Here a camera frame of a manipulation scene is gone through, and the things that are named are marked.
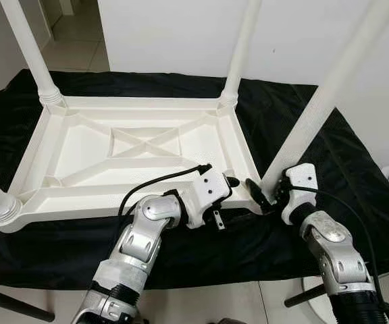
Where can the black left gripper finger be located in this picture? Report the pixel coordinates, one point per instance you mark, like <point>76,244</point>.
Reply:
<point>234,181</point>

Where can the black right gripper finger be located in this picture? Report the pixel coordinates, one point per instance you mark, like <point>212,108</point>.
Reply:
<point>256,192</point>

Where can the white plastic children table top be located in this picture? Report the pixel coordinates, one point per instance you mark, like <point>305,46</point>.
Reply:
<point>113,162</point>

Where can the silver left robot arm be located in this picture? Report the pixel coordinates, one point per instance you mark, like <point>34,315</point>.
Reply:
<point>140,236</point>

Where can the black cloth table cover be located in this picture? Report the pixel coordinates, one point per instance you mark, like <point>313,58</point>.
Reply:
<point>356,223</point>

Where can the black metal table leg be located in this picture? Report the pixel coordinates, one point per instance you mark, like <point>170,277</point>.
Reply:
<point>306,295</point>
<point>15,304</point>

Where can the grey robot right leg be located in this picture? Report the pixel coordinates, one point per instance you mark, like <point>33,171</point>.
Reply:
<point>231,321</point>

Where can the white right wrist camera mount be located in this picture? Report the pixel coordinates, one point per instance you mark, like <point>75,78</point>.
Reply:
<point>301,185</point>

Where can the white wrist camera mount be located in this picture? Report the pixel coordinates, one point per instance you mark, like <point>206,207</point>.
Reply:
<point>208,192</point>
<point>301,185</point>

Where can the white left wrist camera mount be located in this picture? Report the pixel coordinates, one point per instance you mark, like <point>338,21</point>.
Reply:
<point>208,192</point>

